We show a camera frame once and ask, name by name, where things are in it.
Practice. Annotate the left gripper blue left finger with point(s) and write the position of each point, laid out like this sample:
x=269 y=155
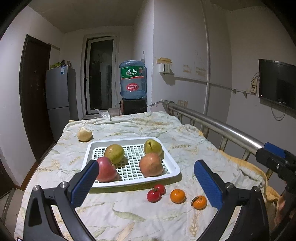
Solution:
x=40 y=222

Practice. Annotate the stainless steel bed rail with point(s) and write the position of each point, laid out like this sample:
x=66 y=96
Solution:
x=249 y=144

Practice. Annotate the white perforated plastic tray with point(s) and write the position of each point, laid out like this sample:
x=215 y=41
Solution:
x=128 y=169

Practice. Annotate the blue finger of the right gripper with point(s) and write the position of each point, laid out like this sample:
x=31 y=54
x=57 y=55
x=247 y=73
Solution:
x=274 y=149

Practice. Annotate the person's right hand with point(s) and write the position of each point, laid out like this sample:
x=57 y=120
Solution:
x=280 y=214

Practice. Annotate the red cherry tomato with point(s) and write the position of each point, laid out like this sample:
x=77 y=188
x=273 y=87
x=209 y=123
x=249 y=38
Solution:
x=154 y=196
x=160 y=188

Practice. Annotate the blue water jug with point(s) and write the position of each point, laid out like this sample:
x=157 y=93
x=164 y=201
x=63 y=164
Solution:
x=133 y=83

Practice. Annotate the bitten peeled apple core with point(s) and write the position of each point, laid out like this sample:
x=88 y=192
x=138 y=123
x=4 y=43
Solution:
x=84 y=135

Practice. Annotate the glass balcony door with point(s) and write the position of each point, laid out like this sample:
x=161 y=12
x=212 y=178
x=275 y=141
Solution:
x=99 y=73

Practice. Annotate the dark wooden door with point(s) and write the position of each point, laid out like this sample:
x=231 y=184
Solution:
x=34 y=64

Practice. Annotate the large pinkish yellow apple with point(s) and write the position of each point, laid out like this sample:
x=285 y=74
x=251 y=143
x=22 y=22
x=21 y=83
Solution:
x=151 y=165

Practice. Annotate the orange mandarin with stem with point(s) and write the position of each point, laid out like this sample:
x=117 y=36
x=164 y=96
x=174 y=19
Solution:
x=199 y=202

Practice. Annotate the white wall pipe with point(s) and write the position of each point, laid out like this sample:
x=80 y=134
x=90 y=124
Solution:
x=208 y=75

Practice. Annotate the black water dispenser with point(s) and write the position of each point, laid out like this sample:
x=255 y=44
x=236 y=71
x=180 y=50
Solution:
x=132 y=106

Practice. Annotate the floral bed quilt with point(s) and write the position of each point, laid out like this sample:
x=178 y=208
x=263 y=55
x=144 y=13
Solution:
x=124 y=213

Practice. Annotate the wall power socket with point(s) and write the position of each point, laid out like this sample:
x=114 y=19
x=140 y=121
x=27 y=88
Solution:
x=253 y=88

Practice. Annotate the yellow blanket edge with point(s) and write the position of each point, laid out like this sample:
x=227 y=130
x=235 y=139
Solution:
x=255 y=173

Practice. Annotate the wall mounted black television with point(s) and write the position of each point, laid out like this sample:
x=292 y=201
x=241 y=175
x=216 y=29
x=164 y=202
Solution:
x=277 y=82

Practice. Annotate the green pear with stem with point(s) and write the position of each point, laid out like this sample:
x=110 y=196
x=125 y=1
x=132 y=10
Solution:
x=152 y=146

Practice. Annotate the red apple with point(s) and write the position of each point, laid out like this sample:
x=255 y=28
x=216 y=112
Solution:
x=107 y=172

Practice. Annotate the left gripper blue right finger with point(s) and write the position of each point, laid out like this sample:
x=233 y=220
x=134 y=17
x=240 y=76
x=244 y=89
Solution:
x=252 y=221

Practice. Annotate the grey refrigerator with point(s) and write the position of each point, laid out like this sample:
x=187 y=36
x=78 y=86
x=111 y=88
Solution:
x=61 y=98

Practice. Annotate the plain orange mandarin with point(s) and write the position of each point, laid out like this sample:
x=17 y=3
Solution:
x=177 y=196

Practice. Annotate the small wall shelf box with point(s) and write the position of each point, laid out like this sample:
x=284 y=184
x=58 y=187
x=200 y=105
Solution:
x=164 y=65

